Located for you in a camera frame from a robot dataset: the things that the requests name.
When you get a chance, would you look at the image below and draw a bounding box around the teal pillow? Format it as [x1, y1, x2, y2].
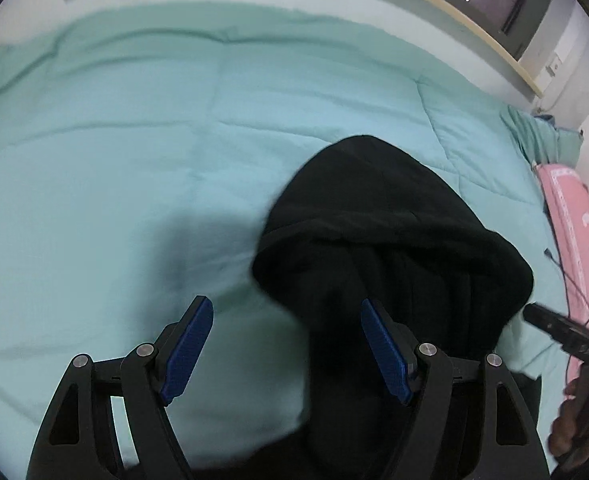
[499, 105, 585, 171]

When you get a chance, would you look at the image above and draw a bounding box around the person's right hand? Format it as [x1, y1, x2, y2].
[548, 377, 587, 458]

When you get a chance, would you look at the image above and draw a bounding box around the black hoodie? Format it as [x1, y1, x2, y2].
[251, 135, 542, 480]

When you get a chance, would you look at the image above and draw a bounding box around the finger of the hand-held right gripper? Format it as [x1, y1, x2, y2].
[523, 302, 589, 361]

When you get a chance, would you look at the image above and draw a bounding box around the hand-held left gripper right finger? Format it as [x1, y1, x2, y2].
[360, 299, 552, 480]

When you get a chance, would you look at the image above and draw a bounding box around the thin black cable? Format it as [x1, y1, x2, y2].
[544, 247, 589, 341]

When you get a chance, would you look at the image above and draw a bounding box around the teal quilted blanket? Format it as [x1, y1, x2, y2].
[0, 2, 570, 480]

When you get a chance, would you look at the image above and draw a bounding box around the pink printed cloth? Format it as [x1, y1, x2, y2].
[537, 162, 589, 401]

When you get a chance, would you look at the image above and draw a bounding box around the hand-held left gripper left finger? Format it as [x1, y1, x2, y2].
[26, 296, 214, 480]

